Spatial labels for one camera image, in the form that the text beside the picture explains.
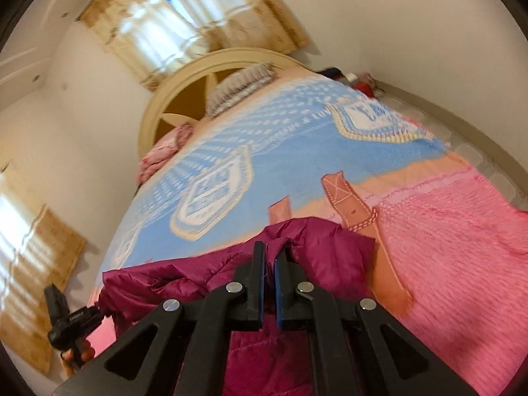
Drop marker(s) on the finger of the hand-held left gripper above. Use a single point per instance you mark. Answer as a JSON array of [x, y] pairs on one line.
[[88, 316]]

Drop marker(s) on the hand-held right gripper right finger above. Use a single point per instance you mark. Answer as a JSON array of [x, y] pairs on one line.
[[280, 297]]

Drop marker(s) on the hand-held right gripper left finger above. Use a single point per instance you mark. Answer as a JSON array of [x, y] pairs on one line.
[[258, 288]]

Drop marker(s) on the magenta puffer jacket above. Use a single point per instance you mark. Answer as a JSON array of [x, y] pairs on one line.
[[321, 255]]

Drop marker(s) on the person's left hand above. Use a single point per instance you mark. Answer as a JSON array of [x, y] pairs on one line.
[[84, 354]]

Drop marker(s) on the beige floral side curtain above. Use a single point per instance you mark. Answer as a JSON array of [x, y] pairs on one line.
[[37, 264]]

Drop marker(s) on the printed blue pink blanket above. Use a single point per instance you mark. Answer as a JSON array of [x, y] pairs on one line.
[[288, 156]]

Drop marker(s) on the folded pink quilt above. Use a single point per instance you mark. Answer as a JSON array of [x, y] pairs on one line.
[[165, 148]]

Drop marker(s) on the striped pillow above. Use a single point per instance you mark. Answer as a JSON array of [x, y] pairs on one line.
[[235, 88]]

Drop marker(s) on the cream wooden headboard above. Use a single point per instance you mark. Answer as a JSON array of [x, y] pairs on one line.
[[181, 90]]

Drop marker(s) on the red cloth item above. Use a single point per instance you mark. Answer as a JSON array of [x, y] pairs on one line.
[[365, 85]]

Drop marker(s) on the white item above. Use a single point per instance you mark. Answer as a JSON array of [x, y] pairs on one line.
[[351, 77]]

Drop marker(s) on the quilted grey mattress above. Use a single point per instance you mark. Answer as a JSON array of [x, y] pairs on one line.
[[474, 150]]

